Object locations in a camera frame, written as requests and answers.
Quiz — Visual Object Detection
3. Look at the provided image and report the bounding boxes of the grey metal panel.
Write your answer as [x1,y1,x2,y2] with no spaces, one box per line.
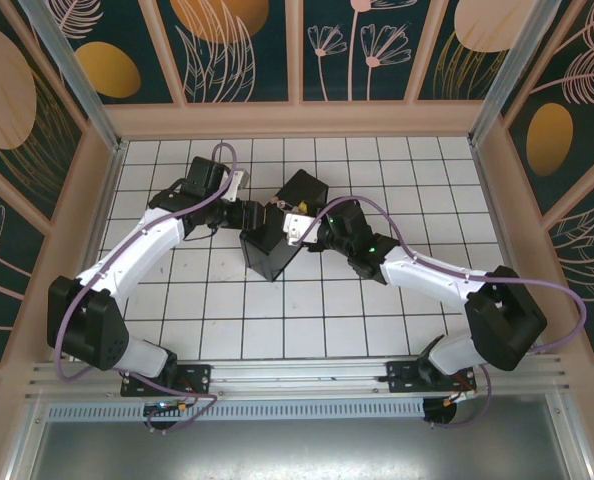
[6,394,594,480]

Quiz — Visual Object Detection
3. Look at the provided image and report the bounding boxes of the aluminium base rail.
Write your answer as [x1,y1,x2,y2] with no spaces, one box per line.
[26,355,571,399]

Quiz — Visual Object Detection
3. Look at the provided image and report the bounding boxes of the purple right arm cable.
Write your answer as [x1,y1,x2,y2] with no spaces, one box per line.
[316,195,588,431]

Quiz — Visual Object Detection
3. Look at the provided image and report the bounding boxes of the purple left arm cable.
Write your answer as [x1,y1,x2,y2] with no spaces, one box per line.
[54,140,241,435]

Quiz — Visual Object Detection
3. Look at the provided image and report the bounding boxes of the aluminium side rail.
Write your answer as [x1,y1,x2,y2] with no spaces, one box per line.
[470,142,547,354]
[79,142,129,289]

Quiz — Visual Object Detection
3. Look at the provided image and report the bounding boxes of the aluminium frame post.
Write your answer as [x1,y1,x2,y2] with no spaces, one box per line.
[469,0,563,147]
[19,0,128,157]

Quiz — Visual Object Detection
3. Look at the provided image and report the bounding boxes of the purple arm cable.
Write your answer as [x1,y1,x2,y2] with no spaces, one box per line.
[54,140,241,435]
[316,195,588,431]

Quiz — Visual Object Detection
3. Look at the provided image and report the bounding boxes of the grey slotted cable duct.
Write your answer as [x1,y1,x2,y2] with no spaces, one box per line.
[46,398,426,422]

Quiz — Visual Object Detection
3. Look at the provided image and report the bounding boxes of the small green circuit board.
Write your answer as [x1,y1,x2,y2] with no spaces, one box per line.
[144,398,188,414]

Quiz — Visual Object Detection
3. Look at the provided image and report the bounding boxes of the black box with painting print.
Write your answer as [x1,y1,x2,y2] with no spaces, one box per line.
[238,168,331,284]

